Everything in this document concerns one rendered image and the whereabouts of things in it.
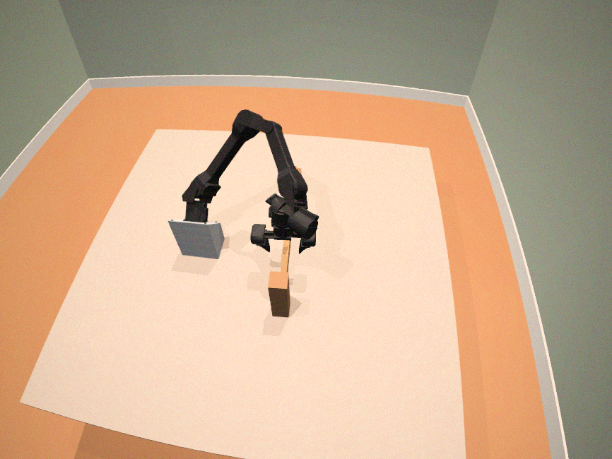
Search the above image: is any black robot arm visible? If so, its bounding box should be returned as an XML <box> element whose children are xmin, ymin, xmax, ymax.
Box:
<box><xmin>182</xmin><ymin>109</ymin><xmax>319</xmax><ymax>239</ymax></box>

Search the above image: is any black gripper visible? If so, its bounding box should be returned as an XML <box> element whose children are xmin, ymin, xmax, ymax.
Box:
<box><xmin>251</xmin><ymin>222</ymin><xmax>316</xmax><ymax>254</ymax></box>

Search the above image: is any long tan wooden rail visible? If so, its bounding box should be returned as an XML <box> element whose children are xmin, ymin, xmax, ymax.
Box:
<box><xmin>281</xmin><ymin>240</ymin><xmax>291</xmax><ymax>273</ymax></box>

